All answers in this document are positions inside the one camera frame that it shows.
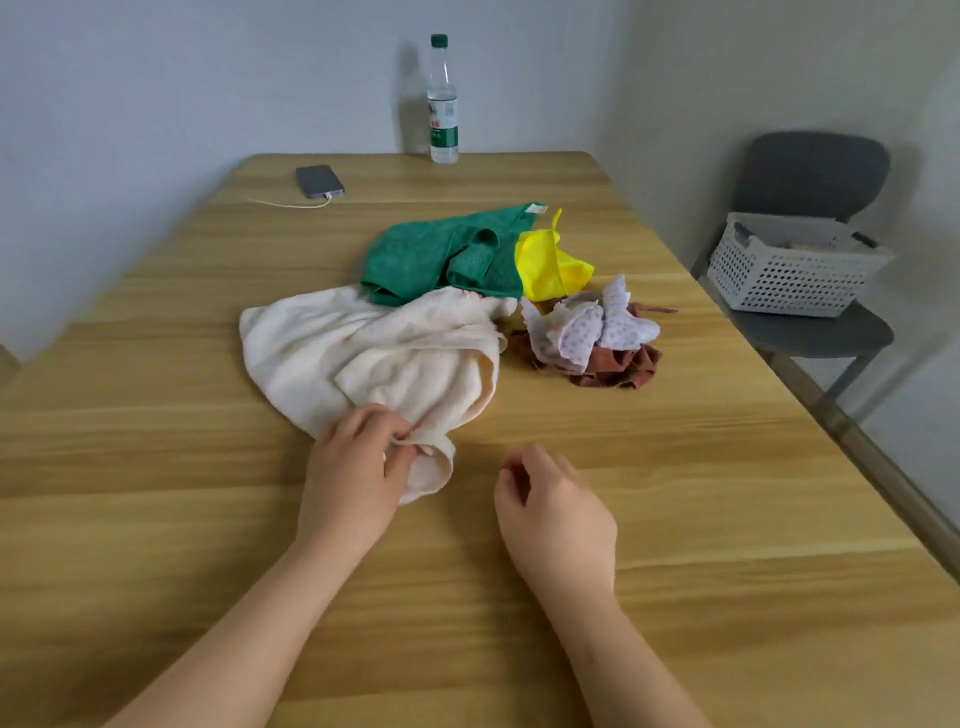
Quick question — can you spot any white plastic basket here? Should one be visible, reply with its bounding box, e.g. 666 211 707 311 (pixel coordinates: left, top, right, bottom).
706 212 898 319

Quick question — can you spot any person's left forearm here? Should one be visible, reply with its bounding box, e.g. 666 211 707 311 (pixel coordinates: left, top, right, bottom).
104 539 361 728

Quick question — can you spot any small white towel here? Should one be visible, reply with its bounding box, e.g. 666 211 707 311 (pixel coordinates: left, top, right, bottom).
238 284 519 505

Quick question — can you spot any person's right hand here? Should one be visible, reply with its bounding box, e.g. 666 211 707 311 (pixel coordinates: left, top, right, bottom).
493 443 620 603

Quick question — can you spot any grey smartphone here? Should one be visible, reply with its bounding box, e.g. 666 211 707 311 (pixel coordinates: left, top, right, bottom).
294 164 346 200

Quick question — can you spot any yellow cloth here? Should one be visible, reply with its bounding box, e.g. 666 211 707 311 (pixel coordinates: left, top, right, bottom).
513 208 596 304

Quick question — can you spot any lilac dotted white cloth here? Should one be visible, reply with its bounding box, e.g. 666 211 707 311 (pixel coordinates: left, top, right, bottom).
518 274 663 374

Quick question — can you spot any grey chair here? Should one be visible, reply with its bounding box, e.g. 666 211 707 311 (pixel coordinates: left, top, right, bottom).
689 131 896 406

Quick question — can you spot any person's right forearm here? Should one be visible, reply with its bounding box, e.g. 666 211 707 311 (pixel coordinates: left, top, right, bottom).
536 584 714 728

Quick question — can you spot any person's left hand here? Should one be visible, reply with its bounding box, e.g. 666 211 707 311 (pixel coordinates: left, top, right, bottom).
296 403 420 562

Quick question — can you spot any green cloth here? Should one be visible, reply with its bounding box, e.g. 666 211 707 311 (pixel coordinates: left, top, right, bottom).
359 202 549 309

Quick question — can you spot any wooden table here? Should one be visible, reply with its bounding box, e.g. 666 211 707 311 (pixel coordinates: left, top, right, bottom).
0 152 960 728

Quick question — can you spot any clear green-label water bottle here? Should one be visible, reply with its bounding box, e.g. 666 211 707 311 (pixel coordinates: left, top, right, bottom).
425 32 460 165

